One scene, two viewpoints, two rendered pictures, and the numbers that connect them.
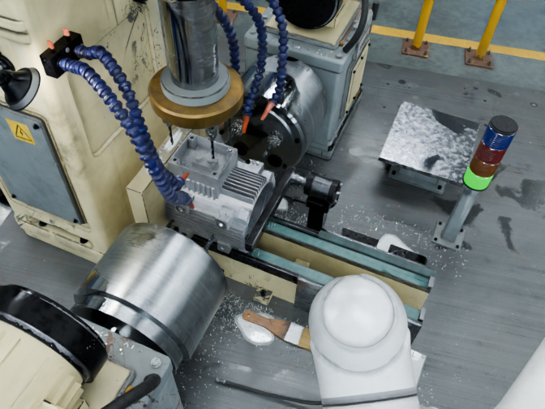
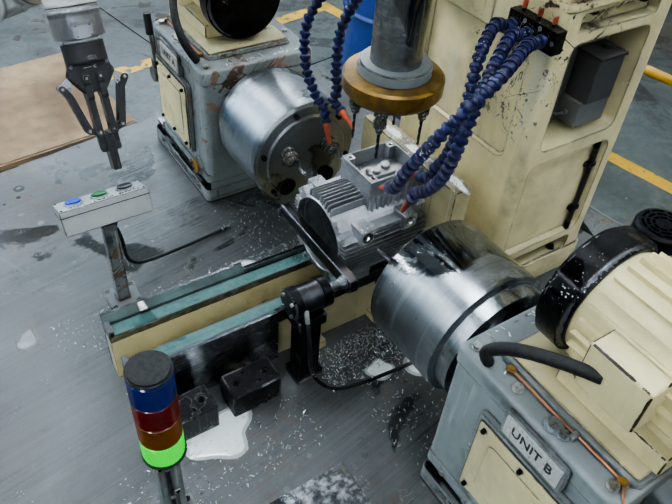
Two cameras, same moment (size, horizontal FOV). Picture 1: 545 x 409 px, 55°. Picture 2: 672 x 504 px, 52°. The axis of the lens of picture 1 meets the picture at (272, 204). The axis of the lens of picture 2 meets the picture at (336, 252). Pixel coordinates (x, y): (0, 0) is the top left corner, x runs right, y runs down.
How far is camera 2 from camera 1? 155 cm
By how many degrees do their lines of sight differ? 74
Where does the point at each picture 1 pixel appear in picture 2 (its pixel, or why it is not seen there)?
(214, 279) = (252, 138)
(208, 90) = (366, 57)
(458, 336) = (72, 416)
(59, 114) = not seen: hidden behind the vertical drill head
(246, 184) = (330, 189)
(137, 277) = (275, 79)
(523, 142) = not seen: outside the picture
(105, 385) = (211, 45)
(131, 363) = (216, 61)
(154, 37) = (520, 100)
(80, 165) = not seen: hidden behind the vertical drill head
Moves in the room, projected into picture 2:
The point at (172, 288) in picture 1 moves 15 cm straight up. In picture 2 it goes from (255, 97) to (253, 30)
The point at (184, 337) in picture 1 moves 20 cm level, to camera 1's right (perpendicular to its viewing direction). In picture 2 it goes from (225, 113) to (156, 153)
